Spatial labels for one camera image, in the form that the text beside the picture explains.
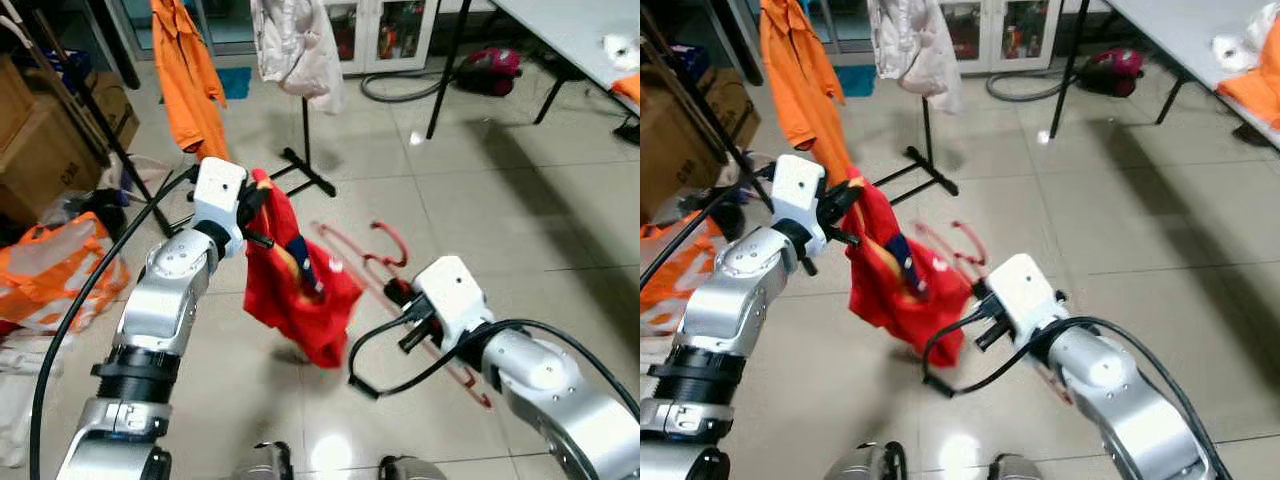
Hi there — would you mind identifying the red navy yellow polo shirt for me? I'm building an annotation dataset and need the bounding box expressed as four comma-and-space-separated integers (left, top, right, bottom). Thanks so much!
243, 168, 365, 370
845, 168, 978, 369

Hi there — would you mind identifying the blue floor mat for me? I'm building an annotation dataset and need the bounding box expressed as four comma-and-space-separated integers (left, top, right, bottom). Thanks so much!
835, 64, 878, 99
214, 66, 254, 102

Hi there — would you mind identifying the white pinkish garment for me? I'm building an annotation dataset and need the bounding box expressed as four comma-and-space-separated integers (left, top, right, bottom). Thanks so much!
249, 0, 347, 115
866, 0, 967, 115

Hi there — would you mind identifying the brown cardboard box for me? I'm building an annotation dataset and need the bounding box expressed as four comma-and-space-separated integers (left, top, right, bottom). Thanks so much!
0, 55, 143, 227
640, 62, 763, 223

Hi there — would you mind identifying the orange plastic bag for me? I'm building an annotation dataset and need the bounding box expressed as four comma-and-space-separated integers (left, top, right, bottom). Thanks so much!
640, 213, 707, 337
0, 211, 132, 337

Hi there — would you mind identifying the white glass door cabinet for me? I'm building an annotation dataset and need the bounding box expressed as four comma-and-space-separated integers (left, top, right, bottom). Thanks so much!
935, 0, 1089, 77
310, 0, 471, 77

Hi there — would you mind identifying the magenta vacuum cleaner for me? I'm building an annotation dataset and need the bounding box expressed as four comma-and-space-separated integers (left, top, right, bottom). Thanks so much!
1076, 46, 1147, 99
455, 46, 524, 99

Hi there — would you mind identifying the plain white cloth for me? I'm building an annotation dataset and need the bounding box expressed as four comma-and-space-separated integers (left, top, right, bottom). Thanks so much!
1211, 8, 1280, 77
602, 34, 641, 74

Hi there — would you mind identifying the grey table with black legs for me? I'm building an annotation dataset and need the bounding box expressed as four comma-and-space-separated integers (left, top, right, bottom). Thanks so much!
424, 0, 641, 143
1044, 0, 1280, 153

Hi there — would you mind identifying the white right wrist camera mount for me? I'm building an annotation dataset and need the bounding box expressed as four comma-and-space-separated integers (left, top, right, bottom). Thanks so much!
985, 252, 1068, 347
412, 256, 494, 352

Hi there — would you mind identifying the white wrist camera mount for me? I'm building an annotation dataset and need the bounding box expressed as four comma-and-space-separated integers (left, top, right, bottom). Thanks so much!
190, 157, 250, 247
770, 154, 829, 241
985, 252, 1068, 347
412, 256, 494, 352

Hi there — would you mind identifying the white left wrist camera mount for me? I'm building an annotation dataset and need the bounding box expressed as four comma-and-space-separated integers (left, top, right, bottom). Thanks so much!
770, 154, 829, 241
190, 157, 250, 247

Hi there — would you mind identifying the black clothes rack frame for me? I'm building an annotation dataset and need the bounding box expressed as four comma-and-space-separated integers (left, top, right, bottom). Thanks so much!
870, 95, 961, 198
268, 95, 339, 199

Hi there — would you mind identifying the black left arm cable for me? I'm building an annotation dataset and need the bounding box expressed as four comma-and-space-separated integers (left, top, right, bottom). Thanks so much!
27, 165, 201, 480
640, 170, 776, 291

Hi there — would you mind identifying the black vacuum hose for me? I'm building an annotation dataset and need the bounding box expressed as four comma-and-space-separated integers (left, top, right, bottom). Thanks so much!
359, 62, 463, 105
984, 64, 1087, 105

